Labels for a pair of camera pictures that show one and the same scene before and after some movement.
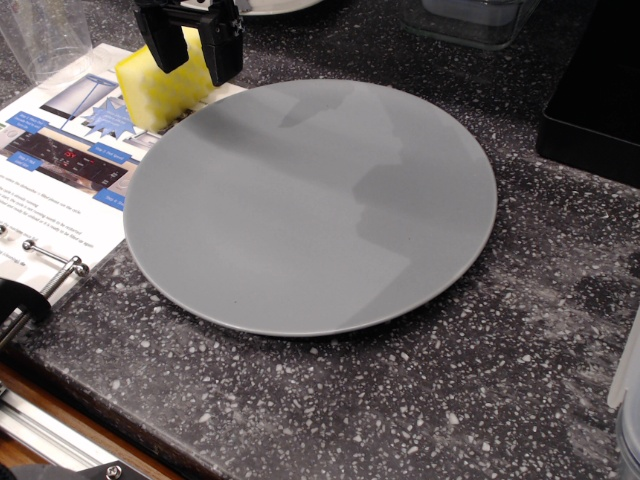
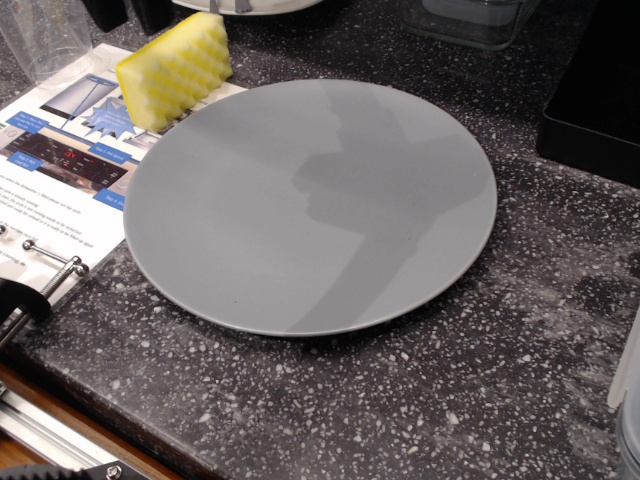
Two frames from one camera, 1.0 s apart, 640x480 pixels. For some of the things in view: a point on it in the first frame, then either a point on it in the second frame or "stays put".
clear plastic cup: x=50 y=39 stays put
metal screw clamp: x=33 y=304 stays put
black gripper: x=220 y=29 -> x=158 y=15
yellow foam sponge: x=154 y=97 stays put
